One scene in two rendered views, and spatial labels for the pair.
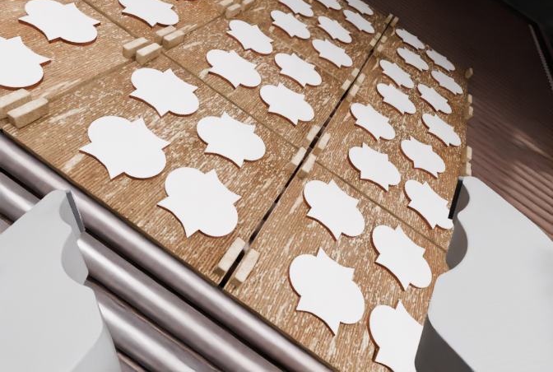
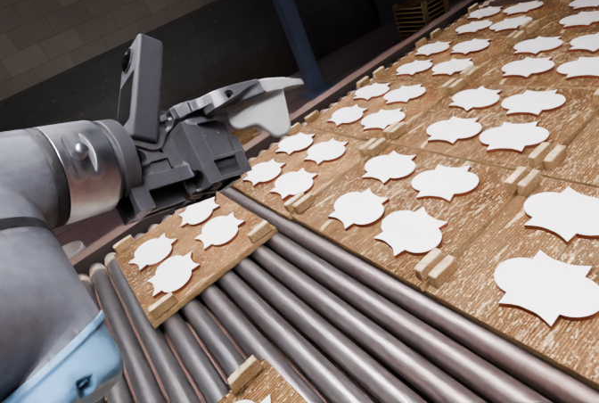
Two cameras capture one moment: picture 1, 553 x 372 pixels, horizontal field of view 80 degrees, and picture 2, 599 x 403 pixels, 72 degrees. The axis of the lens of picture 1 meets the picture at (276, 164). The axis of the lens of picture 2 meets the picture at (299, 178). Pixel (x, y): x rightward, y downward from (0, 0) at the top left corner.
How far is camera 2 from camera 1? 45 cm
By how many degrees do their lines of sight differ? 53
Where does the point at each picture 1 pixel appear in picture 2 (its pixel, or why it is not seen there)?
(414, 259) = not seen: outside the picture
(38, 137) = (308, 216)
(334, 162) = (578, 171)
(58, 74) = (322, 180)
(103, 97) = (346, 185)
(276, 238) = (485, 250)
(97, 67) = (344, 168)
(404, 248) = not seen: outside the picture
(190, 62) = (413, 140)
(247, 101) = (465, 150)
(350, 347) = (579, 342)
